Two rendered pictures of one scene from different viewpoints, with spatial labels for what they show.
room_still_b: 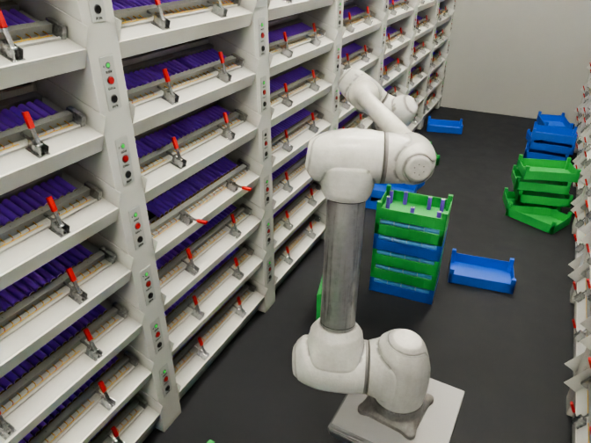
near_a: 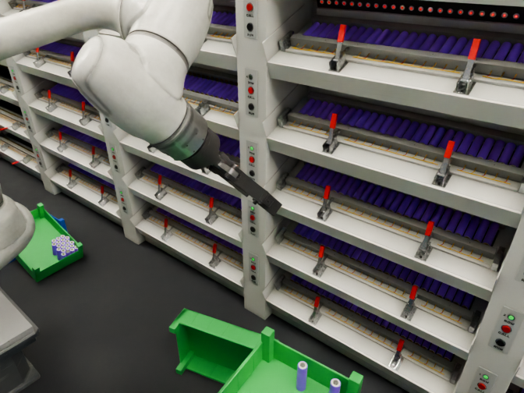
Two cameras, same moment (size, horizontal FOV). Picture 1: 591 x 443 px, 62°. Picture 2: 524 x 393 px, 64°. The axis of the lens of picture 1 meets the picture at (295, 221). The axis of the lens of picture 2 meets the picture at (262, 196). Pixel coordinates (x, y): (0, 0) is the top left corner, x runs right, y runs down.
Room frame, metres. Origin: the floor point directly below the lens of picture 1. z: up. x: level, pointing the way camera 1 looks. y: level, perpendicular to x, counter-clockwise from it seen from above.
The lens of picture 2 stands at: (2.01, -0.91, 1.11)
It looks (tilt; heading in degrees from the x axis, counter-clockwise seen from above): 31 degrees down; 101
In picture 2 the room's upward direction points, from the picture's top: straight up
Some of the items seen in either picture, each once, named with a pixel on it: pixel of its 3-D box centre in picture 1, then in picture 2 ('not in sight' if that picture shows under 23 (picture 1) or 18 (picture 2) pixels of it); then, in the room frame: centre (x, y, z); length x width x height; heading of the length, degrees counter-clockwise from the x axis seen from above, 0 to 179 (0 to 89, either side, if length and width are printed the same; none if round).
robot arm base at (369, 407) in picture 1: (399, 395); not in sight; (1.05, -0.32, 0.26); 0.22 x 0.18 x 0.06; 146
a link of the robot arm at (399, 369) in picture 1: (398, 366); not in sight; (1.03, -0.30, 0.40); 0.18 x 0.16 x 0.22; 84
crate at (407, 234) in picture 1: (412, 221); not in sight; (1.94, -0.53, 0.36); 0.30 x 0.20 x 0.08; 68
